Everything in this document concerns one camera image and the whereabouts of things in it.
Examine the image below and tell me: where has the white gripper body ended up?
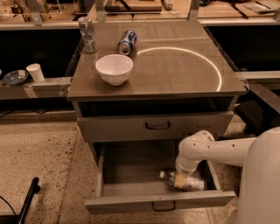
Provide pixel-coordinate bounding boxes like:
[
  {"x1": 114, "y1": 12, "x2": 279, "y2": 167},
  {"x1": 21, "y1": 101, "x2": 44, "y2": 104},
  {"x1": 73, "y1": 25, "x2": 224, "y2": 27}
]
[{"x1": 175, "y1": 154, "x2": 200, "y2": 175}]

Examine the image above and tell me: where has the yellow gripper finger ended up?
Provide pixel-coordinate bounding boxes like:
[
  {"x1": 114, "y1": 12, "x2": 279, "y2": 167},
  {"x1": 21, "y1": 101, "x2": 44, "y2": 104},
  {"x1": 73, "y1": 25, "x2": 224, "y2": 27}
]
[{"x1": 174, "y1": 174, "x2": 187, "y2": 187}]

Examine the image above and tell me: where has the blue plastic bottle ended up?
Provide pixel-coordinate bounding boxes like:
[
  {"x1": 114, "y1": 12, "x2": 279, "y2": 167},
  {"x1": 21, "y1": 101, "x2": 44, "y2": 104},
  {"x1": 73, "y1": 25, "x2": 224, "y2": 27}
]
[{"x1": 159, "y1": 171, "x2": 205, "y2": 192}]

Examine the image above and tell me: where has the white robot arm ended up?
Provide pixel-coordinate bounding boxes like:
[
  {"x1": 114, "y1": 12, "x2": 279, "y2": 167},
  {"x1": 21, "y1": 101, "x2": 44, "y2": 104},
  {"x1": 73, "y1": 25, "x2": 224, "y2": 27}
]
[{"x1": 176, "y1": 127, "x2": 280, "y2": 224}]

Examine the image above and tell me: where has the grey top drawer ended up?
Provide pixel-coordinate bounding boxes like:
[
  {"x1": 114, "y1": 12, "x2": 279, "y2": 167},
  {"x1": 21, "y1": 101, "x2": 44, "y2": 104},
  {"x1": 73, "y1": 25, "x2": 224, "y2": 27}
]
[{"x1": 78, "y1": 112, "x2": 234, "y2": 143}]

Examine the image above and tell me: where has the grey open middle drawer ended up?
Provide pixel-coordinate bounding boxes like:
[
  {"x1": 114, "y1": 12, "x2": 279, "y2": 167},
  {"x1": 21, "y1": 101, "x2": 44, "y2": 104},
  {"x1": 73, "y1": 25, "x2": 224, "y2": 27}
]
[{"x1": 85, "y1": 140, "x2": 235, "y2": 215}]

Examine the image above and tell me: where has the grey drawer cabinet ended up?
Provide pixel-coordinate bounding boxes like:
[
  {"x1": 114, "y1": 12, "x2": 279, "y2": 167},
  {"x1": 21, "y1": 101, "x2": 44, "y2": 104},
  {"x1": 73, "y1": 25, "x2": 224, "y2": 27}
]
[{"x1": 67, "y1": 21, "x2": 245, "y2": 157}]

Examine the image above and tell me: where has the white ceramic bowl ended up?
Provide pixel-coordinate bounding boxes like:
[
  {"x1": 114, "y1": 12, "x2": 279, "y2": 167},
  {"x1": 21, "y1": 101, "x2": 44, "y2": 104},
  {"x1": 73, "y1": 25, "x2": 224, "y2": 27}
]
[{"x1": 95, "y1": 54, "x2": 134, "y2": 86}]

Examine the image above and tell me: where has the blue soda can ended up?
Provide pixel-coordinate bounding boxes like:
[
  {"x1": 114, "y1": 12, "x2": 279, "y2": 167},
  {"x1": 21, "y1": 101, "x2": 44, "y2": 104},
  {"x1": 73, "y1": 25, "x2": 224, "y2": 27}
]
[{"x1": 117, "y1": 30, "x2": 137, "y2": 55}]

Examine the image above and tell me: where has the black floor stand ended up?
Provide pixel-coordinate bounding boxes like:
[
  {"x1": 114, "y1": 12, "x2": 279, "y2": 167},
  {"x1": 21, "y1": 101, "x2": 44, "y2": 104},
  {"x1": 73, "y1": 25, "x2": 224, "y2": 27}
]
[{"x1": 0, "y1": 177, "x2": 40, "y2": 224}]

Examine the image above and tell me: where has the grey side shelf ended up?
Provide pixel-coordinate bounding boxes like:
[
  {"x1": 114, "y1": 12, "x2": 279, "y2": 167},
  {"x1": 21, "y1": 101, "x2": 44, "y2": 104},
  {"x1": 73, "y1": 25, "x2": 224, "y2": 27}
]
[{"x1": 0, "y1": 77, "x2": 72, "y2": 100}]

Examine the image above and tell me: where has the silver upright can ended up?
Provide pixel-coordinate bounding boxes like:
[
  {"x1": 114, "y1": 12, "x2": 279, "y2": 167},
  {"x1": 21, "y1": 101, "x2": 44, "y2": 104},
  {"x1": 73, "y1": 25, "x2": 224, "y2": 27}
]
[{"x1": 78, "y1": 17, "x2": 97, "y2": 53}]

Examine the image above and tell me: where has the white paper cup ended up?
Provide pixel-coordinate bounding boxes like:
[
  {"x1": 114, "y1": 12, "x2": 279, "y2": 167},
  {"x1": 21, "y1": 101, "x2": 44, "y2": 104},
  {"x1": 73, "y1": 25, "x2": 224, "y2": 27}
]
[{"x1": 26, "y1": 63, "x2": 45, "y2": 82}]

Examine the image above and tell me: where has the black middle drawer handle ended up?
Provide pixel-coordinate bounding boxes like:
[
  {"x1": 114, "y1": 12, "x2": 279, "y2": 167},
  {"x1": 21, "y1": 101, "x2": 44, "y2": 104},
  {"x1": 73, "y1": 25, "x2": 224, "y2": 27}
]
[{"x1": 151, "y1": 200, "x2": 176, "y2": 213}]

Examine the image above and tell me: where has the black drawer handle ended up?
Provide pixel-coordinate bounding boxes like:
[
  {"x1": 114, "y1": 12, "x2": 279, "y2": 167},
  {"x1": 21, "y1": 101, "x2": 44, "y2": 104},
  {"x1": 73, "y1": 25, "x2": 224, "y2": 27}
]
[
  {"x1": 144, "y1": 122, "x2": 171, "y2": 130},
  {"x1": 151, "y1": 200, "x2": 176, "y2": 213}
]

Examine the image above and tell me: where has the black top drawer handle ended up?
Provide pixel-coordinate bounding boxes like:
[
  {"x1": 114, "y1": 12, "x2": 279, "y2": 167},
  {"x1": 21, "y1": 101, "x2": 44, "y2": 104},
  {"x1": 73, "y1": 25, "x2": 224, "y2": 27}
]
[{"x1": 144, "y1": 122, "x2": 171, "y2": 130}]

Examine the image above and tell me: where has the black cable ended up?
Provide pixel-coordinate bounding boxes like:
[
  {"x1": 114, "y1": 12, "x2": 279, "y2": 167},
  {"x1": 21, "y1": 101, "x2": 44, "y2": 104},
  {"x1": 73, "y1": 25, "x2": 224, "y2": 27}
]
[{"x1": 0, "y1": 195, "x2": 18, "y2": 217}]

